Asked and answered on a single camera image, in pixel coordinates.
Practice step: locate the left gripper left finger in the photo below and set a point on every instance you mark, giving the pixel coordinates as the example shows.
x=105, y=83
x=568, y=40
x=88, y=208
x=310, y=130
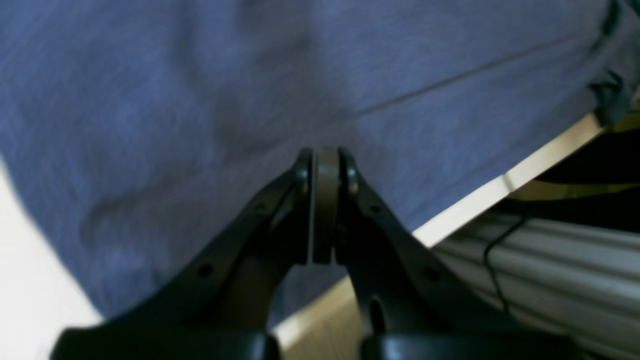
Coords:
x=218, y=306

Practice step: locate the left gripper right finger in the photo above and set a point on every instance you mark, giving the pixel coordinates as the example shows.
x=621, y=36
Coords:
x=412, y=305

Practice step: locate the dark blue t-shirt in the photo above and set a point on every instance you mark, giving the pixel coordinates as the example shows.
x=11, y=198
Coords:
x=135, y=130

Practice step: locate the aluminium frame rail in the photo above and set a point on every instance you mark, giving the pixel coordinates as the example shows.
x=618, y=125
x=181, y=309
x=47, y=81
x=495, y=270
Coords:
x=560, y=277

